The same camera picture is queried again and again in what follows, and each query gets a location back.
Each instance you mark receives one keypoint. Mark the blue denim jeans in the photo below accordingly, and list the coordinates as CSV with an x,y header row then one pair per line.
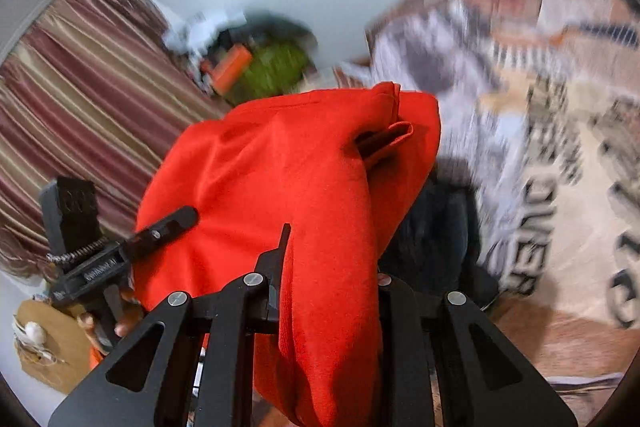
x,y
436,247

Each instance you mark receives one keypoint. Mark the striped maroon curtain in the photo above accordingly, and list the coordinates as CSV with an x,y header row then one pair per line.
x,y
89,91

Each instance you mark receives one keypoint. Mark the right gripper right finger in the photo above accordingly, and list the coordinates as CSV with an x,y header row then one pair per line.
x,y
406,390

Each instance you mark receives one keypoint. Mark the orange box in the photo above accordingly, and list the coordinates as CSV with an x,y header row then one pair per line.
x,y
230,68

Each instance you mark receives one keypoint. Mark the newspaper print bed sheet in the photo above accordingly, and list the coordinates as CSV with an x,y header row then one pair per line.
x,y
539,101

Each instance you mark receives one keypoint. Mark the white papers pile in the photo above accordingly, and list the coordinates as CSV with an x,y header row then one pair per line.
x,y
195,35

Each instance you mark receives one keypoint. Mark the dark green cloth bundle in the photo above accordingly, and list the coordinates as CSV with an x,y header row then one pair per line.
x,y
264,27

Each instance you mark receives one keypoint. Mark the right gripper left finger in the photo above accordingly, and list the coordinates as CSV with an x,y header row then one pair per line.
x,y
229,322

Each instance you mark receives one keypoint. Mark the green patterned cloth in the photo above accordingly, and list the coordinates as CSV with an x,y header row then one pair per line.
x,y
274,70

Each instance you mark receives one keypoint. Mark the red zip jacket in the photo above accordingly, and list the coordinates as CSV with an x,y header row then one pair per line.
x,y
337,168

